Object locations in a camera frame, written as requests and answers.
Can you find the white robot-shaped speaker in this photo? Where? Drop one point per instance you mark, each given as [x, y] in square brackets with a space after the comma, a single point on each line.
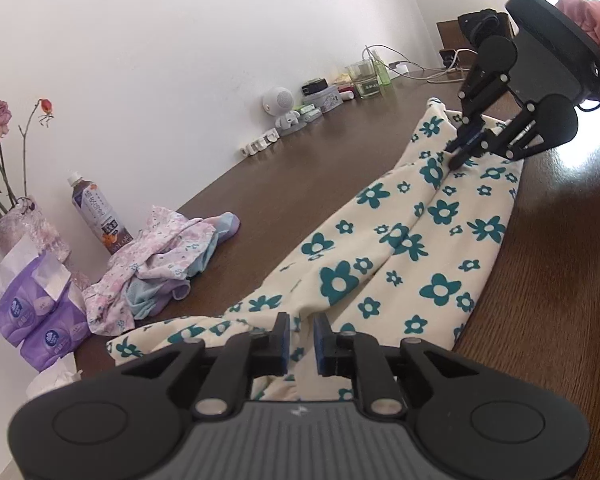
[277, 102]

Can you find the cream dress with teal flowers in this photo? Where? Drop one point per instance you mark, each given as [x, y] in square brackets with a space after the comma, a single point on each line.
[380, 260]

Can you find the pink floral garment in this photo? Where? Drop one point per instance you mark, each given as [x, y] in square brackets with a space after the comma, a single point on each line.
[150, 250]

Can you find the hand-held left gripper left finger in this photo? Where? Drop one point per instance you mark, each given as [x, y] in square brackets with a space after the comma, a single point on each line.
[281, 345]

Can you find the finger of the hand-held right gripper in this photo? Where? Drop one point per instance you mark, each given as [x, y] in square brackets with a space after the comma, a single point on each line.
[515, 140]
[472, 95]

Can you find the red white tube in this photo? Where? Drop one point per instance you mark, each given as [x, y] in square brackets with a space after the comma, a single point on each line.
[346, 94]

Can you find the pile of pastel clothes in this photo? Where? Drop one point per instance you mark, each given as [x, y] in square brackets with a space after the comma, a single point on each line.
[147, 300]

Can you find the green white small box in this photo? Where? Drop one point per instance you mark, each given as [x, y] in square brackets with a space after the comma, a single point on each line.
[306, 109]

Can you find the black bag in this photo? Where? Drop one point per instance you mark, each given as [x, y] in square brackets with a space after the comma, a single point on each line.
[480, 22]

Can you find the square glass cup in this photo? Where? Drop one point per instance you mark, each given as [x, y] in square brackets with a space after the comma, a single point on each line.
[365, 82]

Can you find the crumpled white tissue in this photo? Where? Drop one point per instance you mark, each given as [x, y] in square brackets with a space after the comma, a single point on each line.
[52, 380]

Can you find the plastic tea bottle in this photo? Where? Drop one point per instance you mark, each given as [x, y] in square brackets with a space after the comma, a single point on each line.
[97, 215]

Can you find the green spray bottle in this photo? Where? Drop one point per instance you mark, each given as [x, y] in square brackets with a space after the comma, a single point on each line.
[382, 72]

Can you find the small green white boxes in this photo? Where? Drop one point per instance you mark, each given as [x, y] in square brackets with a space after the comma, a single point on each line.
[312, 117]

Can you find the white plastic clips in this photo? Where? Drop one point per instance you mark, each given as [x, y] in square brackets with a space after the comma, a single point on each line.
[260, 144]

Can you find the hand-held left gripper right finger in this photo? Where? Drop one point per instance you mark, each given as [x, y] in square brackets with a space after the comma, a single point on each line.
[320, 345]

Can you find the phone on stand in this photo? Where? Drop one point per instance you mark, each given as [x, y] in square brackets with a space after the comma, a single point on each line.
[449, 57]

